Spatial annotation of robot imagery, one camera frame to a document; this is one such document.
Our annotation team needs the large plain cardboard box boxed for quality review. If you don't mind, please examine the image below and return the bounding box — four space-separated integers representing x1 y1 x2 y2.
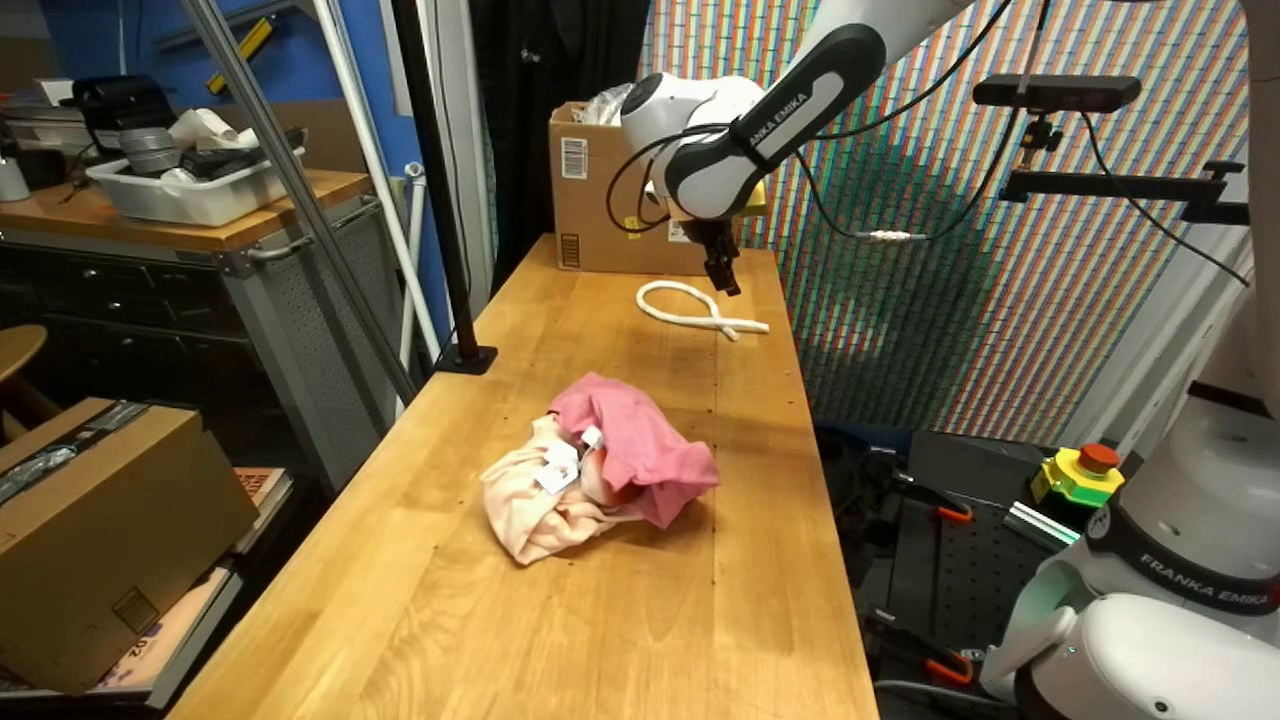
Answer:
0 396 259 695

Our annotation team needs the clear plastic bag in box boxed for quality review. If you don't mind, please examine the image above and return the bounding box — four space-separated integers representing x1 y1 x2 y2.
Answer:
581 78 645 132

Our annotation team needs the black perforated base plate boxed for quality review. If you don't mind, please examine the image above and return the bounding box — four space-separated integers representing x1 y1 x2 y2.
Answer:
855 426 1125 720

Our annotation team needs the black stereo camera bar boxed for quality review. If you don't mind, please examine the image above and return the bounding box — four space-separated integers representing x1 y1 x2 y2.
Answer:
970 73 1143 116

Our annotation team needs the white crumpled object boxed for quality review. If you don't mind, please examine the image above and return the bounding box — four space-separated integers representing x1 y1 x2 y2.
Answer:
167 103 269 156

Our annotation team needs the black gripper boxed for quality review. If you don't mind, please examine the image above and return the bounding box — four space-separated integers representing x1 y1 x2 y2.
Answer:
688 210 746 300

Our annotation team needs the grey metal bowl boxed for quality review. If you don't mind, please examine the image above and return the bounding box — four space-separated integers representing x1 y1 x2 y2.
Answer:
119 127 190 179

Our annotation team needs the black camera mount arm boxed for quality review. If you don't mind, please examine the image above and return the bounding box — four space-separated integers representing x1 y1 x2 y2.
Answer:
997 112 1280 232

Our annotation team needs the black post with base plate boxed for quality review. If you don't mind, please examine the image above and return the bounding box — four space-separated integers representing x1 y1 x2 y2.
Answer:
392 0 499 375

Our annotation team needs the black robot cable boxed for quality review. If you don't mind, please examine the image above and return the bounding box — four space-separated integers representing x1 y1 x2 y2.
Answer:
599 0 1051 247

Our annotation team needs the round wooden stool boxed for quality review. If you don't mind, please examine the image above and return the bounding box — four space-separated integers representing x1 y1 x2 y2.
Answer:
0 321 52 390

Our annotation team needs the black curtain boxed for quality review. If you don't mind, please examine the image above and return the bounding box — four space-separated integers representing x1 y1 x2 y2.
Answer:
468 0 656 293

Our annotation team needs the orange black clamp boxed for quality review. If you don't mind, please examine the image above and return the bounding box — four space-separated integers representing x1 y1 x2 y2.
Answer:
889 472 980 528
873 622 980 690

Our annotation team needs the blue board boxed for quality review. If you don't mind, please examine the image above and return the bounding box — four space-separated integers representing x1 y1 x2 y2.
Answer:
37 0 456 352

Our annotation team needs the white metal pole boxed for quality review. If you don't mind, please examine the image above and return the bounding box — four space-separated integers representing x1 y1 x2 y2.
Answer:
308 0 447 373

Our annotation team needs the black camera cable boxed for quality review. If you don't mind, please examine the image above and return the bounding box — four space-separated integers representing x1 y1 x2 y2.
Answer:
1075 112 1256 293

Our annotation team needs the black device on bin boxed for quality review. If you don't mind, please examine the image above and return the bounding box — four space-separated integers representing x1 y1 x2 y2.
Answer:
73 74 177 140

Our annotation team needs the cardboard box with shipping label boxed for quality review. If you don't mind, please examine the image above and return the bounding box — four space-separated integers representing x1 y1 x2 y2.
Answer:
549 98 777 281

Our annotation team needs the pale peach cloth with label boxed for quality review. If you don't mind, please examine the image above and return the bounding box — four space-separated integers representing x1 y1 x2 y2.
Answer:
481 410 633 567

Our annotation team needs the pink cloth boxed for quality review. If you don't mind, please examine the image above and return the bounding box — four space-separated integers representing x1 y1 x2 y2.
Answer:
549 373 723 533

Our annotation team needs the workbench with wooden top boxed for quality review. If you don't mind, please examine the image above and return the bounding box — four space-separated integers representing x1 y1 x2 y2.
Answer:
0 165 402 490

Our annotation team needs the silver metal pole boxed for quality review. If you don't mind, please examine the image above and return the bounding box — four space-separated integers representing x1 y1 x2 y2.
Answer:
177 0 425 405

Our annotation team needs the white braided rope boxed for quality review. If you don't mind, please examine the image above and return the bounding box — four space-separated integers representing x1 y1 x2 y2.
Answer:
633 275 777 348

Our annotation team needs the yellow red emergency stop button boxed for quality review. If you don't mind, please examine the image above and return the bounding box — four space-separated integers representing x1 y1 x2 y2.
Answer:
1031 435 1131 511

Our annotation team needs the white plastic bin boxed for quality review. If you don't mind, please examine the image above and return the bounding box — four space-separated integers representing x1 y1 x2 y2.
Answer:
82 140 308 232

